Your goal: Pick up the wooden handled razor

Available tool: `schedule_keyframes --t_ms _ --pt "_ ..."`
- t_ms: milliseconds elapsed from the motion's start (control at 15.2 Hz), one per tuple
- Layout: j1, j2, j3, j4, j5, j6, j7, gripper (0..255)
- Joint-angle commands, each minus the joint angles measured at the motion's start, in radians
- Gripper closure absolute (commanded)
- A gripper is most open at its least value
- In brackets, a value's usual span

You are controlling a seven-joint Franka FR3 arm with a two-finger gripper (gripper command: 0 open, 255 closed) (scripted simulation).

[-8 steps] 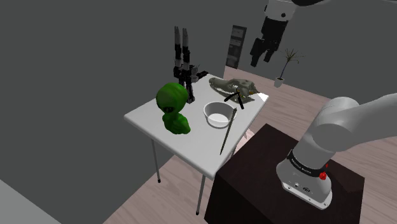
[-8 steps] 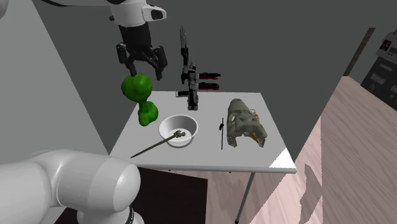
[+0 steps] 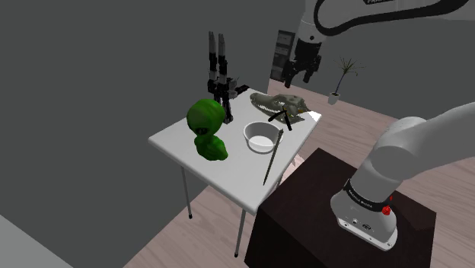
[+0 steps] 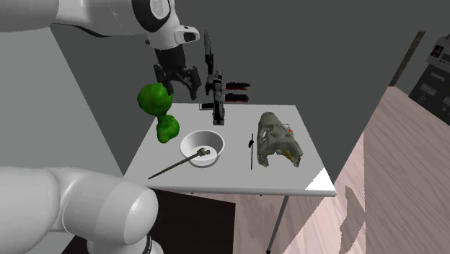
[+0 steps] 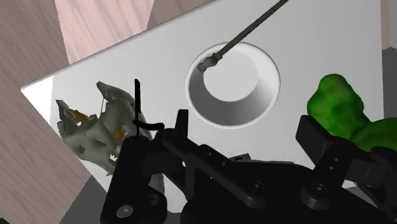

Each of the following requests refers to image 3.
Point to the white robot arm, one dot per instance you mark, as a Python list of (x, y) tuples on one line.
[(393, 156)]

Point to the white bowl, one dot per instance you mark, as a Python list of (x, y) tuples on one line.
[(262, 136)]

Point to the long grey skewer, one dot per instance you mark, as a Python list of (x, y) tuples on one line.
[(273, 157)]

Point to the dark robot stand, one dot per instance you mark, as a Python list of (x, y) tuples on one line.
[(315, 219)]

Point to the dark wall picture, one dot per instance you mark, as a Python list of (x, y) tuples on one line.
[(284, 52)]

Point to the grey animal skull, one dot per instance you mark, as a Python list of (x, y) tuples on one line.
[(276, 104)]

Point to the black robot figure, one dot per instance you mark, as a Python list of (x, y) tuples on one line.
[(222, 80)]

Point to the white table with metal legs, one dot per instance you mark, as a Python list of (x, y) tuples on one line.
[(237, 167)]

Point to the potted plant in white pot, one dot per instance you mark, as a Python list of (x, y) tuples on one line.
[(343, 76)]

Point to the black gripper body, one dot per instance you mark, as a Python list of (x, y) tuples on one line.
[(307, 52)]

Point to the green alien figure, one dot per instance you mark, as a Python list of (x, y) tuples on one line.
[(206, 128)]

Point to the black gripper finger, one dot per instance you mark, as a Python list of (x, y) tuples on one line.
[(310, 72), (289, 74)]

